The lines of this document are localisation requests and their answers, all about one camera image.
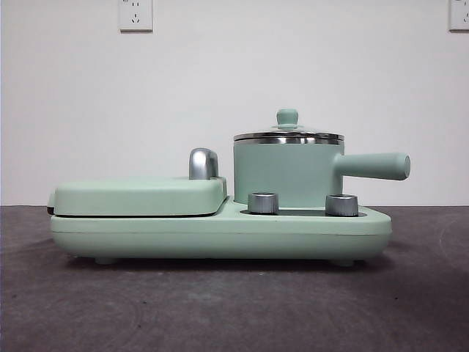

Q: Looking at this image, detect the mint green pot with handle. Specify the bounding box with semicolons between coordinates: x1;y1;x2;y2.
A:
232;138;411;205

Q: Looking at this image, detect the glass lid with green knob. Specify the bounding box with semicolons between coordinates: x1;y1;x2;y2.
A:
233;107;345;142

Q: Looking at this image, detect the mint green breakfast maker base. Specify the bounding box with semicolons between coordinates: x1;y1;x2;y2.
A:
49;196;392;265

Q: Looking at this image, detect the white wall socket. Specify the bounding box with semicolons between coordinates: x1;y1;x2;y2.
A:
448;0;469;31
117;0;153;32

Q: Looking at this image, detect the silver control knob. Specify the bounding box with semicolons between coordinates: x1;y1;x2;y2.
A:
325;193;359;216
248;191;278;213

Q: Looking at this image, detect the green griddle cover silver handle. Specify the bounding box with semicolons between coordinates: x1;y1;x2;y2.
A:
46;147;229;216

